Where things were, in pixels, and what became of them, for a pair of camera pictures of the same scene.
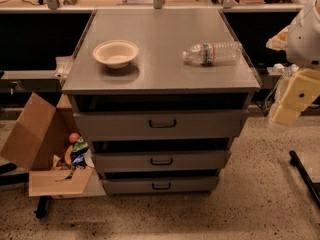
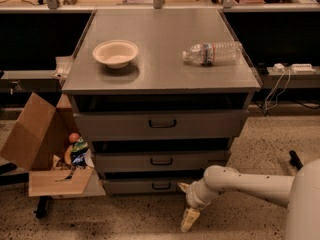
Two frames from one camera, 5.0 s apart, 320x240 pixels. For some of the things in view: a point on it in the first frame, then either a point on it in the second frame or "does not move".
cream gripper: (305, 39) -> (193, 196)
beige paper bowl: (115, 54) does not move
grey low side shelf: (30, 81) does not move
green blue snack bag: (79, 149) does not move
